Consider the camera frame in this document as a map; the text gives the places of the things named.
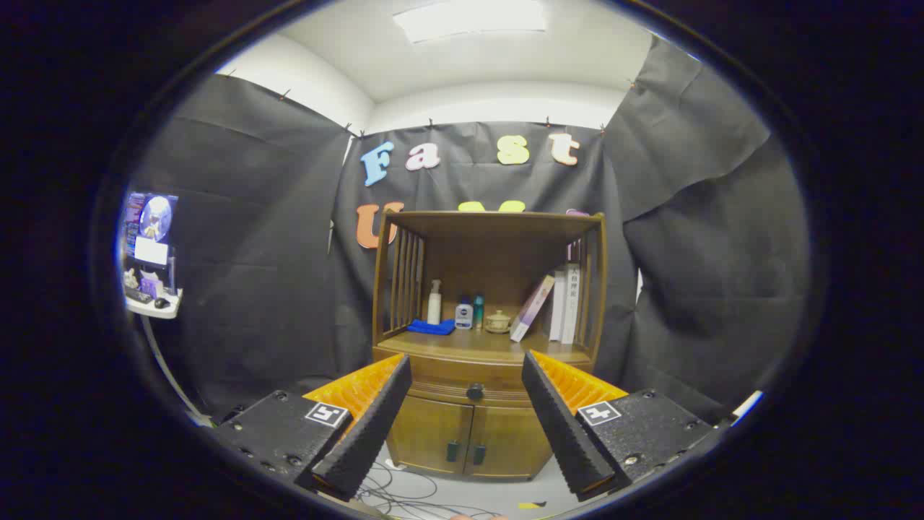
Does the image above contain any leaning purple white book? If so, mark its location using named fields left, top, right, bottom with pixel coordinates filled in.
left=510, top=274, right=557, bottom=343

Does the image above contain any white book black lettering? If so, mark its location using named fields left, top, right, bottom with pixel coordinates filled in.
left=562, top=264, right=582, bottom=345

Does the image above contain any white book plain spine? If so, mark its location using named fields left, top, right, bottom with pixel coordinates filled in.
left=549, top=269, right=566, bottom=343

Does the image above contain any wooden drawer with black knob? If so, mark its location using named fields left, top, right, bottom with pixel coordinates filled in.
left=375, top=352, right=596, bottom=407

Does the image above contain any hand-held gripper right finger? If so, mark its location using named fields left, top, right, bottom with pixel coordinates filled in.
left=521, top=350, right=730, bottom=503

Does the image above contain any wooden cabinet door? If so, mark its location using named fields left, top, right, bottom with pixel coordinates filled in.
left=466, top=404, right=553, bottom=479
left=386, top=396, right=474, bottom=475

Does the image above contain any wooden cabinet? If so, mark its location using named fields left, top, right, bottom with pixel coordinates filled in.
left=372, top=209, right=607, bottom=481

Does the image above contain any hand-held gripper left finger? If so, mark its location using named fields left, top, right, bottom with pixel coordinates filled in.
left=209, top=354, right=413, bottom=502

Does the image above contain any bundle of floor cables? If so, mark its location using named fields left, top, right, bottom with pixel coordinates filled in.
left=357, top=462, right=506, bottom=518

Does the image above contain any wooden countertop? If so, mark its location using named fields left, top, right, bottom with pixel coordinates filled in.
left=377, top=329, right=593, bottom=362

